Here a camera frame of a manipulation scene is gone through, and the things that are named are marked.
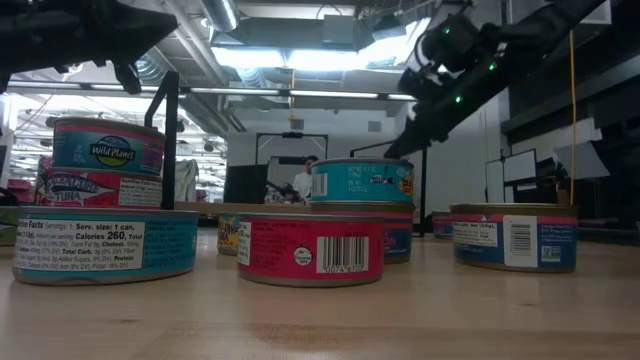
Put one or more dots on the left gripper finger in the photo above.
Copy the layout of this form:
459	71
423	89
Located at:
128	77

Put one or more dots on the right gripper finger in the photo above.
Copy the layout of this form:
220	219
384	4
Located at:
402	140
420	141

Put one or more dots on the blue red tuna can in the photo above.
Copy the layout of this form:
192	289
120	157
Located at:
397	240
560	245
110	150
442	225

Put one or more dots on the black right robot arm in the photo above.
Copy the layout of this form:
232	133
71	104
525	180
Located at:
540	35

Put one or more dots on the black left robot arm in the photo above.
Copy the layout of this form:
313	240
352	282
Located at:
25	35

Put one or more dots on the white panel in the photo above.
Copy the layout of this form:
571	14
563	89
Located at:
495	187

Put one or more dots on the white screen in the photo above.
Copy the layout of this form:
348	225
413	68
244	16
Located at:
520	165

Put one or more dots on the person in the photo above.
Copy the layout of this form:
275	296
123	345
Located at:
303	182

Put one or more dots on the long light bar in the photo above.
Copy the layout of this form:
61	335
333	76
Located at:
240	91

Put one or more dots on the grey angled panel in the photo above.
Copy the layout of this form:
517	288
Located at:
580	160

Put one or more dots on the black panel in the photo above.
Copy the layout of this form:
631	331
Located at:
245	185

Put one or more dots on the silver ventilation duct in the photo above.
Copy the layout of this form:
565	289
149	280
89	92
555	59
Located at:
220	12
152	67

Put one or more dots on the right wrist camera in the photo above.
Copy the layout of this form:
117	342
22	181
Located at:
450	42

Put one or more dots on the wooden shelf black frame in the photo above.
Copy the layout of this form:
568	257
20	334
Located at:
170	150

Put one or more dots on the black background frame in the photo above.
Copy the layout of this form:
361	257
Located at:
292	135

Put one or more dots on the black table frame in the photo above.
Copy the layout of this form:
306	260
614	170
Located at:
610	235

